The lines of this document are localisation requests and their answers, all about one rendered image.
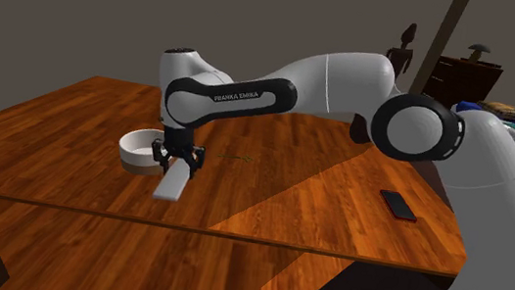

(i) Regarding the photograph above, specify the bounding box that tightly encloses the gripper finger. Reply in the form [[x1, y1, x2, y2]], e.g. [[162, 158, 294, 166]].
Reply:
[[180, 143, 208, 181], [148, 138, 174, 176]]

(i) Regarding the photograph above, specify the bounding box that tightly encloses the white bowl with brown base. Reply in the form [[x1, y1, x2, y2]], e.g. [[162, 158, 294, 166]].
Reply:
[[115, 124, 170, 178]]

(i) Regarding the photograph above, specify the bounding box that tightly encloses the flat white rectangular bar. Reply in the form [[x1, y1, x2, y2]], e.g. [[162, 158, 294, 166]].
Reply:
[[151, 154, 195, 205]]

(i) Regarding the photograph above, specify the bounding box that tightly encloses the brown wooden table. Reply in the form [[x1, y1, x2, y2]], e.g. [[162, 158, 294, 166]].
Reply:
[[0, 65, 483, 290]]

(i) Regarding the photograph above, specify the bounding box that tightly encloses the black phone with red edge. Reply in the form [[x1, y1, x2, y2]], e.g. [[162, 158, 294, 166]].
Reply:
[[376, 188, 422, 224]]

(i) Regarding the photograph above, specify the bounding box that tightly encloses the dark slender figure statue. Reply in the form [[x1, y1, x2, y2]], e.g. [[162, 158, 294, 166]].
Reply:
[[383, 19, 419, 81]]

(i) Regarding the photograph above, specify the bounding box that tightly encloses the dark wooden chest of drawers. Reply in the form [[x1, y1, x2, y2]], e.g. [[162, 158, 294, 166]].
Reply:
[[420, 37, 507, 115]]

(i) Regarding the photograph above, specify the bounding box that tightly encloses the bed with blue cover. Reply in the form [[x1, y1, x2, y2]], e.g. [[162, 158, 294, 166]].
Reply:
[[447, 97, 515, 149]]

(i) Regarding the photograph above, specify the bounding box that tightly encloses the brown wooden post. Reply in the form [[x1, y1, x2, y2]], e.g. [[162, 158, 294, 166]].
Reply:
[[407, 0, 474, 101]]

